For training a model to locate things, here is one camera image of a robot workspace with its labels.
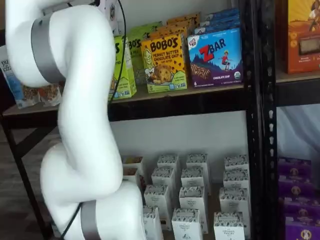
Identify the blue Zbar chocolate chip box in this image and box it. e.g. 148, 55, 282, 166
187, 26, 245, 89
206, 8, 239, 16
199, 19, 241, 28
202, 13, 240, 22

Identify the yellow Bobo's peanut butter box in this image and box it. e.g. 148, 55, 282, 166
166, 11, 201, 26
140, 33, 188, 94
149, 24, 188, 41
163, 17, 195, 32

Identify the green Bobo's apple pie box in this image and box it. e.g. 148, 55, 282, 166
127, 21, 163, 86
108, 34, 138, 100

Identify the white organic pantry box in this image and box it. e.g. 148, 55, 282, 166
143, 184, 172, 230
224, 154, 250, 174
151, 166, 176, 191
178, 186, 209, 234
213, 211, 247, 240
180, 167, 208, 191
156, 153, 180, 174
219, 186, 251, 216
186, 152, 210, 174
222, 169, 251, 191
171, 207, 203, 240
142, 204, 165, 240

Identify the white box with granola picture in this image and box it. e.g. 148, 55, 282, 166
122, 156, 145, 176
121, 167, 140, 186

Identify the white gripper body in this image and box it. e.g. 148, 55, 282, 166
98, 0, 119, 36

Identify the orange purely elizabeth granola bag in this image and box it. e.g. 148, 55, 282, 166
37, 83, 63, 107

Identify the blue purely elizabeth granola bag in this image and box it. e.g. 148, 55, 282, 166
0, 44, 42, 110

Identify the white plastic sheet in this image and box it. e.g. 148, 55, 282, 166
276, 104, 320, 161

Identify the black metal shelf rack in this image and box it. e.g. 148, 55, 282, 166
262, 0, 320, 240
0, 0, 263, 240

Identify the purple box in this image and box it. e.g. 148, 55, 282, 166
278, 174, 316, 198
277, 156, 313, 177
284, 216, 320, 240
283, 196, 320, 220

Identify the large orange box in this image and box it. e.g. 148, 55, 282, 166
282, 0, 320, 75

